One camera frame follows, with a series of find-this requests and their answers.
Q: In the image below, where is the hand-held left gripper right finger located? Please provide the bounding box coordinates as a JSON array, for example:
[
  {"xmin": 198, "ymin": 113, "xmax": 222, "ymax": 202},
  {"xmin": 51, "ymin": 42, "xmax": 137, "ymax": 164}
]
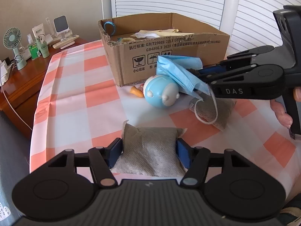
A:
[{"xmin": 175, "ymin": 138, "xmax": 253, "ymax": 189}]

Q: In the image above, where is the grey sachet bag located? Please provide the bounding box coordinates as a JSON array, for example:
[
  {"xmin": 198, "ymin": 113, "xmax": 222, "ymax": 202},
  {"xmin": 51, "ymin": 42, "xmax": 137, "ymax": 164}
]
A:
[
  {"xmin": 110, "ymin": 120, "xmax": 188, "ymax": 177},
  {"xmin": 189, "ymin": 96, "xmax": 236, "ymax": 131}
]

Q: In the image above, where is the yellow cleaning cloth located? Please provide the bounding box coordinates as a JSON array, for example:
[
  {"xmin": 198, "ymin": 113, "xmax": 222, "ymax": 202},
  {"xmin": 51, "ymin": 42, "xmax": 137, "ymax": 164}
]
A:
[{"xmin": 139, "ymin": 29, "xmax": 180, "ymax": 35}]

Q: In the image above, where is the brown cardboard box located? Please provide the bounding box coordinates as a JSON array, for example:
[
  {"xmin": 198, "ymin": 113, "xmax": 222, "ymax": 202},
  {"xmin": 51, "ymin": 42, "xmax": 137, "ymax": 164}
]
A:
[{"xmin": 98, "ymin": 13, "xmax": 230, "ymax": 87}]

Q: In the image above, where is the small orange toy piece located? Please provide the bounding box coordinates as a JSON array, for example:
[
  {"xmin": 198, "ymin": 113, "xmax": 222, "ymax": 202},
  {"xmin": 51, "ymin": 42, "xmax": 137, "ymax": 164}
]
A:
[{"xmin": 131, "ymin": 86, "xmax": 144, "ymax": 98}]

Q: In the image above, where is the white tube with green cap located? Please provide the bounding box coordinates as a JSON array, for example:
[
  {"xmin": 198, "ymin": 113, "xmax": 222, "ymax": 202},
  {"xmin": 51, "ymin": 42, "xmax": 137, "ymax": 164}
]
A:
[{"xmin": 32, "ymin": 23, "xmax": 50, "ymax": 58}]

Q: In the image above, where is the blue face mask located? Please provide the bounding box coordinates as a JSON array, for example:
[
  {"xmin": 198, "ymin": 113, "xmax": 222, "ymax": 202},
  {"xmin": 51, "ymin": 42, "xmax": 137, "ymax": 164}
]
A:
[{"xmin": 157, "ymin": 55, "xmax": 218, "ymax": 124}]

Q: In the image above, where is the white power strip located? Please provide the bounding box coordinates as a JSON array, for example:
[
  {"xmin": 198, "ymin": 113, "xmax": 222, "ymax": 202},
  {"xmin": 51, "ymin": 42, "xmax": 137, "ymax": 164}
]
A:
[{"xmin": 0, "ymin": 60, "xmax": 13, "ymax": 81}]

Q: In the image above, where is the person's right hand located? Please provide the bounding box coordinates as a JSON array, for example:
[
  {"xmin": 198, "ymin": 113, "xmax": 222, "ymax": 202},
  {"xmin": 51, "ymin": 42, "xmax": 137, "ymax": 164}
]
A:
[{"xmin": 270, "ymin": 89, "xmax": 301, "ymax": 129}]

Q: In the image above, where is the small green bottle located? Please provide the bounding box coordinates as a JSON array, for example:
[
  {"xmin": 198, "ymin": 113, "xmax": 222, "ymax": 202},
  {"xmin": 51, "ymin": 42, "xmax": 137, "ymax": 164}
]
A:
[{"xmin": 28, "ymin": 44, "xmax": 40, "ymax": 60}]

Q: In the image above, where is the floral sachet with blue tassel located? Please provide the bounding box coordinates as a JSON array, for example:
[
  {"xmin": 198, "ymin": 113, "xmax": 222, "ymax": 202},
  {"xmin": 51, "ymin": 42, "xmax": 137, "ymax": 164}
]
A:
[{"xmin": 103, "ymin": 22, "xmax": 117, "ymax": 36}]

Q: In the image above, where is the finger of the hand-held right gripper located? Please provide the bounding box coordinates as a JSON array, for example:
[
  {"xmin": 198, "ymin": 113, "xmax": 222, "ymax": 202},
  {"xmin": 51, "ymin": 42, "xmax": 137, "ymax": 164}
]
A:
[
  {"xmin": 226, "ymin": 45, "xmax": 282, "ymax": 63},
  {"xmin": 187, "ymin": 59, "xmax": 258, "ymax": 85}
]

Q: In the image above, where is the white cable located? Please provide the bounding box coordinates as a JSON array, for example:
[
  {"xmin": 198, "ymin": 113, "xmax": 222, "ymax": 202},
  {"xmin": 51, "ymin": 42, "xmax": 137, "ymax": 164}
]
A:
[{"xmin": 0, "ymin": 75, "xmax": 33, "ymax": 131}]

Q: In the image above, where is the white phone stand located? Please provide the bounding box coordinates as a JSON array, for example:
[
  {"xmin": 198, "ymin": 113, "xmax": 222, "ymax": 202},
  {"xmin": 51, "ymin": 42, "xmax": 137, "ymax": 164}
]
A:
[{"xmin": 53, "ymin": 15, "xmax": 71, "ymax": 40}]

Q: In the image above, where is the wooden nightstand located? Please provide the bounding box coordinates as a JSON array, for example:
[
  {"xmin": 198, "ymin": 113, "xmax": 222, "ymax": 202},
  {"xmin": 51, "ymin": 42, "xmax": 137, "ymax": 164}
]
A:
[{"xmin": 0, "ymin": 36, "xmax": 89, "ymax": 140}]

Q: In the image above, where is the blue printed bedsheet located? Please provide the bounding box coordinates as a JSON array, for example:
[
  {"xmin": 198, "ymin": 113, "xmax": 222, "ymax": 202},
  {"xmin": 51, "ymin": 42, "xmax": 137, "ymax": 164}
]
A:
[{"xmin": 0, "ymin": 110, "xmax": 32, "ymax": 226}]

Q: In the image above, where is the green desk fan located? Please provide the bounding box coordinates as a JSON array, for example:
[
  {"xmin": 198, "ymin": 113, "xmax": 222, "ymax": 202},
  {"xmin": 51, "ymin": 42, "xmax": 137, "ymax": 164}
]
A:
[{"xmin": 2, "ymin": 27, "xmax": 28, "ymax": 71}]

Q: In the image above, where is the pink checked tablecloth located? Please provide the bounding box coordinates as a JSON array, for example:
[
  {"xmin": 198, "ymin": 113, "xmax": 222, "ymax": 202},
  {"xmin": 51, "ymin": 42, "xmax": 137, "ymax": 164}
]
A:
[{"xmin": 29, "ymin": 39, "xmax": 301, "ymax": 195}]

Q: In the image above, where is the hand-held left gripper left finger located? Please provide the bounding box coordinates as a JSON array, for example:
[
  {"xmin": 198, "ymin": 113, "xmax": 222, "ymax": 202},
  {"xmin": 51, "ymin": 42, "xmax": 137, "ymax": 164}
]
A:
[{"xmin": 47, "ymin": 138, "xmax": 124, "ymax": 189}]

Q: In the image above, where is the white remote control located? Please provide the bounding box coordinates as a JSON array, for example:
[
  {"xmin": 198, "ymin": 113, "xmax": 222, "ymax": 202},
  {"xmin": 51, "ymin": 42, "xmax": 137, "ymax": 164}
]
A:
[{"xmin": 52, "ymin": 34, "xmax": 81, "ymax": 49}]

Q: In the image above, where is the blue round toy figure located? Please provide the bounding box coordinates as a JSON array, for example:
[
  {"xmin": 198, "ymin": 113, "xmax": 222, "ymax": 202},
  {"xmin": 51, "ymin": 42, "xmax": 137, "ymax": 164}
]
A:
[{"xmin": 143, "ymin": 74, "xmax": 181, "ymax": 109}]

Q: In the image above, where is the white desk organizer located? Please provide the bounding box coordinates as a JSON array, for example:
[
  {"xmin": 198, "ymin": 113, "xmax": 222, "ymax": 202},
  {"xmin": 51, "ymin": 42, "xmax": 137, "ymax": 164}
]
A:
[{"xmin": 45, "ymin": 32, "xmax": 74, "ymax": 44}]

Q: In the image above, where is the white cloth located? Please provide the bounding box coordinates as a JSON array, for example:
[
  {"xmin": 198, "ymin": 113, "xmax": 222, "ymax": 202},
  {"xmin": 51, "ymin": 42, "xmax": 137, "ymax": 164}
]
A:
[{"xmin": 134, "ymin": 31, "xmax": 160, "ymax": 39}]

